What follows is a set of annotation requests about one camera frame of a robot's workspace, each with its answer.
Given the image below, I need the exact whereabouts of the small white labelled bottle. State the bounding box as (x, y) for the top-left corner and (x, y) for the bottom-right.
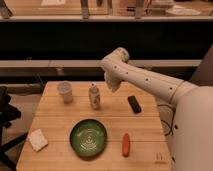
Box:
(89, 82), (100, 110)

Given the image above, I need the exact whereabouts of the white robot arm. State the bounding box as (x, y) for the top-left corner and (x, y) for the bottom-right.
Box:
(100, 47), (213, 171)

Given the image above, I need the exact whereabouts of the black rectangular remote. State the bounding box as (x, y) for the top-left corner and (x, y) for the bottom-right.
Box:
(128, 96), (141, 113)

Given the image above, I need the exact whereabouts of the translucent plastic cup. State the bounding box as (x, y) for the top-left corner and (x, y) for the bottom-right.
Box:
(57, 81), (73, 103)

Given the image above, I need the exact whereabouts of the orange carrot toy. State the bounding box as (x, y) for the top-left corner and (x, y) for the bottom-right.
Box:
(122, 133), (130, 157)

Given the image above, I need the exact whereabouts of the green round plate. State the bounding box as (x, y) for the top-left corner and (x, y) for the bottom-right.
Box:
(69, 119), (108, 158)

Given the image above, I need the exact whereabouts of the black office chair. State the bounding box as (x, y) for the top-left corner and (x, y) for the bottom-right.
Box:
(0, 86), (28, 171)

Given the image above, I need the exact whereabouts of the black cable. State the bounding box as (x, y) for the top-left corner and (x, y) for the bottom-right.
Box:
(157, 103), (176, 137)

